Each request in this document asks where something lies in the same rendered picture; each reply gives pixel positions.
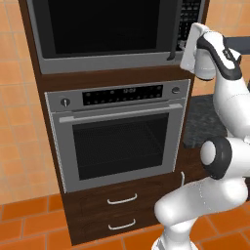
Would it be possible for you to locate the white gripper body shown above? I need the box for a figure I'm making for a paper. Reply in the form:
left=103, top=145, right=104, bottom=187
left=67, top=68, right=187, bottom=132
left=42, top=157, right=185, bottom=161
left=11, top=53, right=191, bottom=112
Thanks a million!
left=179, top=22, right=211, bottom=74

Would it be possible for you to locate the black and grey microwave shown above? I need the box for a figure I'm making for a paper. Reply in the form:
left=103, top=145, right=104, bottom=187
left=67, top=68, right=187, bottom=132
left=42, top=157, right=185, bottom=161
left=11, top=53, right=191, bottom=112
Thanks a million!
left=25, top=0, right=207, bottom=75

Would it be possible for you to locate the black microwave door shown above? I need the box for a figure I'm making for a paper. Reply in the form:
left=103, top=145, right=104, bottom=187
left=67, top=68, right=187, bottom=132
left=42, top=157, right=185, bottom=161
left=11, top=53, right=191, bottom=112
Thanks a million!
left=31, top=0, right=184, bottom=61

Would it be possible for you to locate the dark wood base cupboard door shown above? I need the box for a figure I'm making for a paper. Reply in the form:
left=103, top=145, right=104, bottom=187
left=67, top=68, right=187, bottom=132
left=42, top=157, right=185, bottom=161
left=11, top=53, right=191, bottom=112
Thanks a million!
left=177, top=146, right=214, bottom=191

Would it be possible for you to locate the oven door with window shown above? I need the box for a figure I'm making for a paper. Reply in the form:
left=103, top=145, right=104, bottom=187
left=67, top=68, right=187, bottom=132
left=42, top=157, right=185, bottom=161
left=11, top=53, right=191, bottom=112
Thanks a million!
left=51, top=103, right=188, bottom=193

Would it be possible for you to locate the tall dark wood cabinet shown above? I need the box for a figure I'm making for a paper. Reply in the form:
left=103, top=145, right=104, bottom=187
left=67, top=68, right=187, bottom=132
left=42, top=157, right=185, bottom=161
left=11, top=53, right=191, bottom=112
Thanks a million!
left=18, top=0, right=211, bottom=247

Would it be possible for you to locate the stainless steel oven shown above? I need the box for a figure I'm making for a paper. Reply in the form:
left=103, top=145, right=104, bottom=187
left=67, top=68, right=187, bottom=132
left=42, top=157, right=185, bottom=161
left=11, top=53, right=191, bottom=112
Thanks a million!
left=44, top=79, right=191, bottom=194

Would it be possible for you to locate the dark wood drawer front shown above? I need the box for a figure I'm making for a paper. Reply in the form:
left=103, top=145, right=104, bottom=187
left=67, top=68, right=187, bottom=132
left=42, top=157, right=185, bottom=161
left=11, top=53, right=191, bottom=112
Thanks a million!
left=62, top=180, right=184, bottom=219
left=67, top=208, right=165, bottom=246

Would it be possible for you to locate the dark microwave door handle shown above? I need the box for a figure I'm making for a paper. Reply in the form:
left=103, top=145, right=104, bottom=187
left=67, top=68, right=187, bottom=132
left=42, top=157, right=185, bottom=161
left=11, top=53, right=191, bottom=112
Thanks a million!
left=166, top=0, right=184, bottom=62

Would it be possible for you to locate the dark grey wall fitting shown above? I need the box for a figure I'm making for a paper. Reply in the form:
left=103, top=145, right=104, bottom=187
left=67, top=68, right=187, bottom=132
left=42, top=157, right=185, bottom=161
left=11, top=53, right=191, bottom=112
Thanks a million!
left=225, top=35, right=250, bottom=56

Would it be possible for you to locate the grey oven door handle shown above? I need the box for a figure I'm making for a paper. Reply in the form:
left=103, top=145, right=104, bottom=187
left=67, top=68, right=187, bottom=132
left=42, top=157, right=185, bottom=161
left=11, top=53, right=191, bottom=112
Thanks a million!
left=58, top=104, right=184, bottom=124

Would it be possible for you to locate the silver drawer handle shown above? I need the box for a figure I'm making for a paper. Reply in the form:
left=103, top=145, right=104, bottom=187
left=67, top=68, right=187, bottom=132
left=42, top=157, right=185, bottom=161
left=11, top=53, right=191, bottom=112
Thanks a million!
left=107, top=218, right=137, bottom=231
left=106, top=192, right=139, bottom=206

